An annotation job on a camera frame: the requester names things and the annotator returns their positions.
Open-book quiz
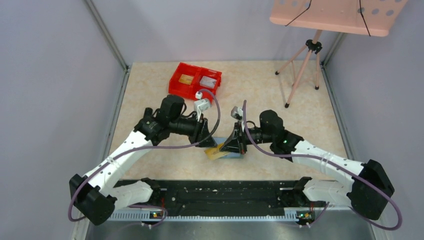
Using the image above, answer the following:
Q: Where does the green card holder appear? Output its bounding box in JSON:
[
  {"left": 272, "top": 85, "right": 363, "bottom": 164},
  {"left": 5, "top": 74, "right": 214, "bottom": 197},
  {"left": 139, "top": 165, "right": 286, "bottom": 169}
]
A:
[{"left": 214, "top": 137, "right": 244, "bottom": 159}]

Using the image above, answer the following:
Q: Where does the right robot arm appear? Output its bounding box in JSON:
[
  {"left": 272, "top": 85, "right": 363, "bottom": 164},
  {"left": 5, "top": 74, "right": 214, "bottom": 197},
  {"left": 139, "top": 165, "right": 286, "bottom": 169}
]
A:
[{"left": 219, "top": 106, "right": 395, "bottom": 220}]

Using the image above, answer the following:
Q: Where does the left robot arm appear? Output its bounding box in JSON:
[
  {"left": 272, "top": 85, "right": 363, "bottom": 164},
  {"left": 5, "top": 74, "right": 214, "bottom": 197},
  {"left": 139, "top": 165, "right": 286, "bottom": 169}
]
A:
[{"left": 67, "top": 89, "right": 221, "bottom": 226}]

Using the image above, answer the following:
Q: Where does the gold card in bin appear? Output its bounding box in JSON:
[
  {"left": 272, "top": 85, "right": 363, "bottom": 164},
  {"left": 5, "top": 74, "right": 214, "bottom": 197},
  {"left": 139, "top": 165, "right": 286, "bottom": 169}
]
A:
[{"left": 178, "top": 74, "right": 194, "bottom": 85}]

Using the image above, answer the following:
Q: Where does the silver card in bin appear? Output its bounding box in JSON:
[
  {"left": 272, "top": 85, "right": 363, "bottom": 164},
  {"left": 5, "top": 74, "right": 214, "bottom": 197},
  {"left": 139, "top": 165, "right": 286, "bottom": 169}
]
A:
[{"left": 199, "top": 76, "right": 217, "bottom": 89}]

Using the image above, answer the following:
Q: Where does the red two-compartment bin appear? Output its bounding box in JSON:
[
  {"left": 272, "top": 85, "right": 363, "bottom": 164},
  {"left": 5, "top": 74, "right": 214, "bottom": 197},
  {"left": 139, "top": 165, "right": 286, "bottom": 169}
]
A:
[{"left": 168, "top": 62, "right": 222, "bottom": 100}]

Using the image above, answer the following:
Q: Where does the pink tripod stand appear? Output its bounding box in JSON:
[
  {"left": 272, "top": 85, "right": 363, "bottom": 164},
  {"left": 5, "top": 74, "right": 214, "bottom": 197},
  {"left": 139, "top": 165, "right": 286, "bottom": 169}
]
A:
[{"left": 274, "top": 29, "right": 323, "bottom": 109}]

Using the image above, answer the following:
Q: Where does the pink perforated tray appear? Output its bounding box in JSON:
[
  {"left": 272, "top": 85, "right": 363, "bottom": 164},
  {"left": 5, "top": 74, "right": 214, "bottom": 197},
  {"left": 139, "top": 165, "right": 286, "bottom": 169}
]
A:
[{"left": 269, "top": 0, "right": 408, "bottom": 37}]

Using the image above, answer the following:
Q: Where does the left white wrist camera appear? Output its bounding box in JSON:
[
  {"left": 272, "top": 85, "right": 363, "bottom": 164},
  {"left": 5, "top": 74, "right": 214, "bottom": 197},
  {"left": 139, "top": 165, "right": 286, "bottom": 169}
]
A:
[{"left": 193, "top": 91, "right": 212, "bottom": 122}]

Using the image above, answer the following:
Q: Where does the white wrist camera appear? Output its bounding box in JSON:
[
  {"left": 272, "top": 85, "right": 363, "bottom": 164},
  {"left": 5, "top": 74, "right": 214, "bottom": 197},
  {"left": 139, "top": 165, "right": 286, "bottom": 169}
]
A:
[
  {"left": 230, "top": 106, "right": 244, "bottom": 122},
  {"left": 193, "top": 91, "right": 212, "bottom": 122}
]

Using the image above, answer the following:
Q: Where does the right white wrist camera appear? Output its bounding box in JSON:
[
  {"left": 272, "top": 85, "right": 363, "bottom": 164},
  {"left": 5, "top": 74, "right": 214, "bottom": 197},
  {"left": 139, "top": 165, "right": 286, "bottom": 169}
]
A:
[{"left": 230, "top": 106, "right": 244, "bottom": 122}]

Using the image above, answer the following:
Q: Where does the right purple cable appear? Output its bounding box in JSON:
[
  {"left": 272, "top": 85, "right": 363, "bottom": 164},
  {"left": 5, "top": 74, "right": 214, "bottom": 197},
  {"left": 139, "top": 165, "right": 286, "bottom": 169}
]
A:
[{"left": 241, "top": 99, "right": 403, "bottom": 231}]

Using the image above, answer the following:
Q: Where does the purple cable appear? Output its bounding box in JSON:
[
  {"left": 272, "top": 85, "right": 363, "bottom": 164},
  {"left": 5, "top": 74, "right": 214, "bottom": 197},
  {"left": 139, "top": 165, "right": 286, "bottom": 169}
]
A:
[
  {"left": 241, "top": 99, "right": 403, "bottom": 231},
  {"left": 67, "top": 88, "right": 222, "bottom": 228}
]

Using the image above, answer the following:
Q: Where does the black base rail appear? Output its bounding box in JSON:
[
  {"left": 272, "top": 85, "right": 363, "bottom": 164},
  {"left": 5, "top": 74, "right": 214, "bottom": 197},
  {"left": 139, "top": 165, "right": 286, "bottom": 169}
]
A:
[{"left": 112, "top": 178, "right": 339, "bottom": 220}]

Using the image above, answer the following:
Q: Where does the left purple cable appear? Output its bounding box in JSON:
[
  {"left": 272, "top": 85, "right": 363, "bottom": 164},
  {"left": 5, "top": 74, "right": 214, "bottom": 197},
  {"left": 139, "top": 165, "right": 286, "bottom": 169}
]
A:
[{"left": 67, "top": 88, "right": 222, "bottom": 228}]

